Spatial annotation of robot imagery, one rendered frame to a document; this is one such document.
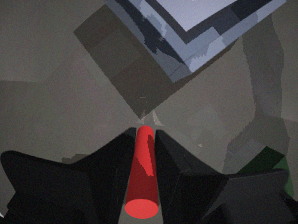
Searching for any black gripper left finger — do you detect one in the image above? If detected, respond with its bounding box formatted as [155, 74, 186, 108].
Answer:
[0, 128, 137, 224]

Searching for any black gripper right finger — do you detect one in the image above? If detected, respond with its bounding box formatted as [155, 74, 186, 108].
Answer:
[154, 129, 289, 224]

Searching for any red peg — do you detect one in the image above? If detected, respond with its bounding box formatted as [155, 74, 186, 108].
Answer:
[125, 127, 158, 218]

